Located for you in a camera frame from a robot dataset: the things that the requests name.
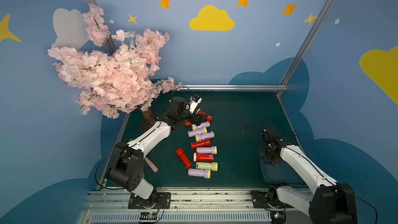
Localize red flashlight white head top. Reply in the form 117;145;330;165
197;108;213;122

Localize clear blue storage box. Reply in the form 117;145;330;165
260;158;306;187

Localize large red flashlight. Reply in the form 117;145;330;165
175;148;192;169

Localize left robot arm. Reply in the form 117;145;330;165
105;94;206;200

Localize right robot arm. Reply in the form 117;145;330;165
260;129;358;224

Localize red flashlight upper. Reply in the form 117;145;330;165
184;121;192;127

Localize purple flashlight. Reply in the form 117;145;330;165
195;131;215;142
191;121;210;130
196;146;217;155
188;169;211;179
188;127;207;138

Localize red flashlight middle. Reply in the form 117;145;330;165
190;139;211;149

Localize orange flashlight white head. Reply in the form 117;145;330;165
193;152;215;162

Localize cream yellow flashlight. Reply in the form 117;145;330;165
196;162;218;171

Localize purple pink spatula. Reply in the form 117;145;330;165
145;157;159;173

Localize purple flashlight bottom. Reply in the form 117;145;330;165
188;169;211;179

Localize pink cherry blossom tree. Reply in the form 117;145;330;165
48;4;182;119

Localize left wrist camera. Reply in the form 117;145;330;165
189;93;202;114

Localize tree base plate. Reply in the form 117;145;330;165
138;115;160;132

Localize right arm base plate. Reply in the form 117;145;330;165
250;188;291;209

